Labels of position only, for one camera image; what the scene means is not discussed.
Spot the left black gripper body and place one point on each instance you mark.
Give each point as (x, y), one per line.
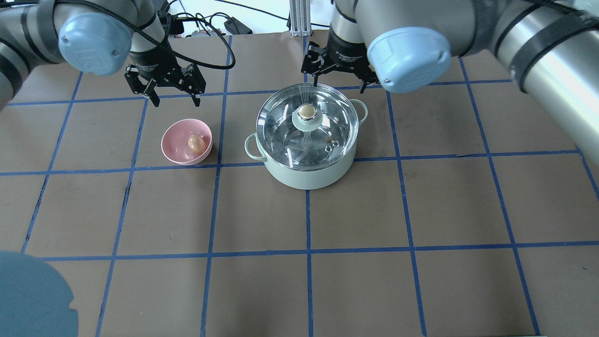
(153, 61)

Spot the brown egg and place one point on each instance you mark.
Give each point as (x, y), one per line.
(197, 145)

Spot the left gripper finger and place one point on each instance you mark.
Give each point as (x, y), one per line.
(196, 93)
(153, 97)

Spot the aluminium frame post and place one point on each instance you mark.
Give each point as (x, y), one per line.
(300, 18)

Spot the glass pot lid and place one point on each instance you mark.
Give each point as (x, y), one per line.
(307, 128)

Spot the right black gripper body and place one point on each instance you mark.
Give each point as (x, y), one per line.
(346, 53)

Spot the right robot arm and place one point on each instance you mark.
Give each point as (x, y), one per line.
(548, 47)

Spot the pink bowl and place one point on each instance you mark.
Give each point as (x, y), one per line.
(174, 142)

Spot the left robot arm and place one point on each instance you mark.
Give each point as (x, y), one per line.
(98, 37)

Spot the pale green cooking pot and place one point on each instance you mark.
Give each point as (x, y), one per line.
(305, 180)

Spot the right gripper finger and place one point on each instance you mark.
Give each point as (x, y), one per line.
(316, 70)
(365, 79)

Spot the black power adapter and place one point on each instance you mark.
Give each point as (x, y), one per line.
(236, 27)

